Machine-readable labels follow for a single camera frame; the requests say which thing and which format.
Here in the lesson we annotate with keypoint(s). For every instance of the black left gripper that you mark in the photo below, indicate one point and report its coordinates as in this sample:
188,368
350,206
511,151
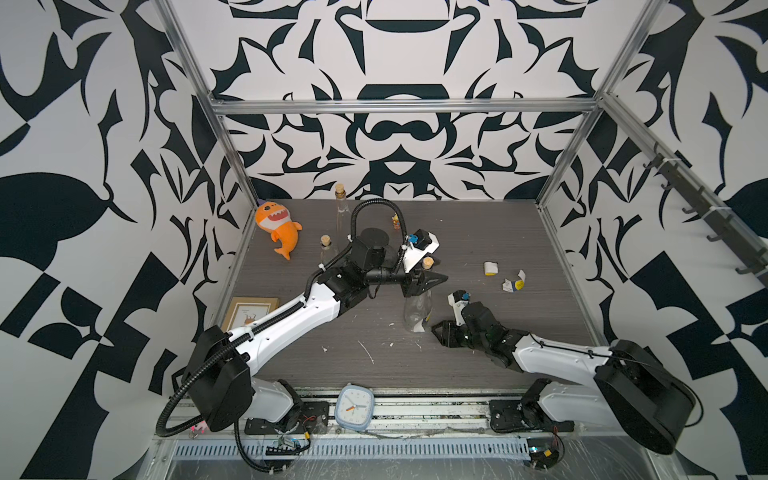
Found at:
418,285

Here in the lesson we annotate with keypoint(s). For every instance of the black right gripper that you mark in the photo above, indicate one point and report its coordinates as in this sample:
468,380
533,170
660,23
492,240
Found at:
445,328

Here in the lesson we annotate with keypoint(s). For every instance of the tall clear bottle yellow label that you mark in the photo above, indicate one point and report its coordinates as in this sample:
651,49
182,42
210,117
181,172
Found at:
417,310

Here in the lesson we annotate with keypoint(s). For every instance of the small clear bottle with cork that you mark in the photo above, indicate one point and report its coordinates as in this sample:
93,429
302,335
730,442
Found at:
328,250

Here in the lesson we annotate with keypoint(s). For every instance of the clear glass bottle with cork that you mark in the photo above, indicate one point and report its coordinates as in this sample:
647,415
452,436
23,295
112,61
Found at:
343,214

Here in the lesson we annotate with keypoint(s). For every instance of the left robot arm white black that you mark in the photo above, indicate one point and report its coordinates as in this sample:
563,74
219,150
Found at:
220,377

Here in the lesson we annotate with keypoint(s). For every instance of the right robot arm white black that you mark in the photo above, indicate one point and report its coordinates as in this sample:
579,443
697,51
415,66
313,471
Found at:
620,385

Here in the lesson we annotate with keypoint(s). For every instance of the light blue alarm clock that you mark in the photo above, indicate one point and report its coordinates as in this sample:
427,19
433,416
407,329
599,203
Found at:
354,408

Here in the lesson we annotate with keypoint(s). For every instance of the green circuit board right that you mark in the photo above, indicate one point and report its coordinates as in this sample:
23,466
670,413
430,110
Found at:
543,453

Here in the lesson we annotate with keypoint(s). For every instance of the orange shark plush toy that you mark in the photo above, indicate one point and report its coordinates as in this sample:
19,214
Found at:
276,220

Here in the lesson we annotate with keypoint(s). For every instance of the pink small toy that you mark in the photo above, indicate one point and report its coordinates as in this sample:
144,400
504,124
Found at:
198,428

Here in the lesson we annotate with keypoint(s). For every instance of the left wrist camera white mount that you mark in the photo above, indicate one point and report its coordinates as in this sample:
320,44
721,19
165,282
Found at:
418,245

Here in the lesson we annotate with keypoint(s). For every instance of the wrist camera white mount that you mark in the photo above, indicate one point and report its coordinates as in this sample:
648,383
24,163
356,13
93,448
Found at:
418,245
458,300

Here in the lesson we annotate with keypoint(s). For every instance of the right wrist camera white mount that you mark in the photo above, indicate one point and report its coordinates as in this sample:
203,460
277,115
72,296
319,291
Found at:
458,300

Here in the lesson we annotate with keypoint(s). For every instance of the white slotted cable duct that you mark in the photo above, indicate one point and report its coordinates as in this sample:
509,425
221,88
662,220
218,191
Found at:
507,448

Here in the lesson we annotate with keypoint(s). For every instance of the wooden picture frame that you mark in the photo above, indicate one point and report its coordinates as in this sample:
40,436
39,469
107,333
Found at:
244,311

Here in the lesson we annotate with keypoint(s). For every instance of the circuit board with wires left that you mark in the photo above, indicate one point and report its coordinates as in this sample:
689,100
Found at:
288,446

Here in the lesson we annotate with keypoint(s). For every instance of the black wall hook rack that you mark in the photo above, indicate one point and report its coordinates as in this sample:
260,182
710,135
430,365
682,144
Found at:
702,203

